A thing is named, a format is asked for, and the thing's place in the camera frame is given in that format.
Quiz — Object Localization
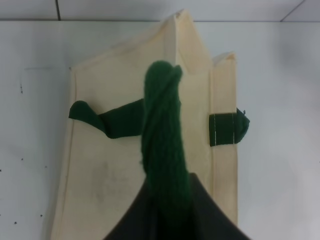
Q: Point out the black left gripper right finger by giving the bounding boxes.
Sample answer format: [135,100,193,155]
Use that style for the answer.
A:
[159,173,249,240]

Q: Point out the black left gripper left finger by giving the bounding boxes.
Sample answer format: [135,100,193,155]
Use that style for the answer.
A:
[105,184,159,240]

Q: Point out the cream linen bag green handles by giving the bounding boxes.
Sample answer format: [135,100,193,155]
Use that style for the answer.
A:
[50,10,250,240]

